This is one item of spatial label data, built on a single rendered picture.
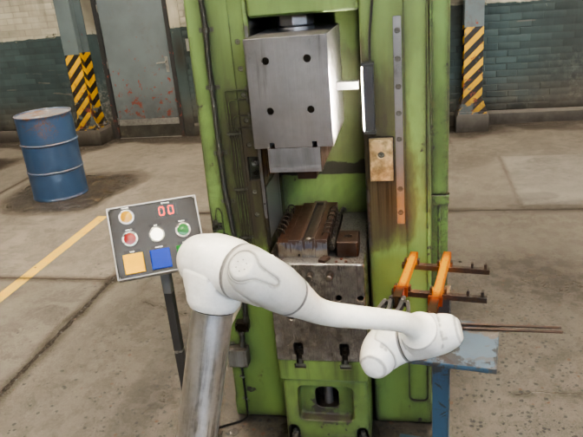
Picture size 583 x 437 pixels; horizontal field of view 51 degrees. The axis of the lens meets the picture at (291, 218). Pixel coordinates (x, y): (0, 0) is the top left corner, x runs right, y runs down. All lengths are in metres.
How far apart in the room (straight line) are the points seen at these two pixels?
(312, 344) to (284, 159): 0.78
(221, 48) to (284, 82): 0.32
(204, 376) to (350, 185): 1.53
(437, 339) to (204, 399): 0.62
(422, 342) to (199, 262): 0.63
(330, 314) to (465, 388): 1.83
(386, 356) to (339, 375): 0.94
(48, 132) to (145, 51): 2.69
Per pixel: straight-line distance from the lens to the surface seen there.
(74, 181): 6.81
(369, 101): 2.31
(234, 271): 1.27
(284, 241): 2.43
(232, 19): 2.40
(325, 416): 2.81
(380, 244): 2.53
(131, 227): 2.39
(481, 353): 2.30
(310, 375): 2.65
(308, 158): 2.28
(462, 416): 3.07
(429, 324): 1.66
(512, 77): 8.25
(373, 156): 2.38
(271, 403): 3.04
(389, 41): 2.32
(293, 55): 2.21
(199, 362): 1.47
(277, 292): 1.30
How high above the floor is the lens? 1.95
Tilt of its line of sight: 21 degrees down
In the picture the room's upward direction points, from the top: 5 degrees counter-clockwise
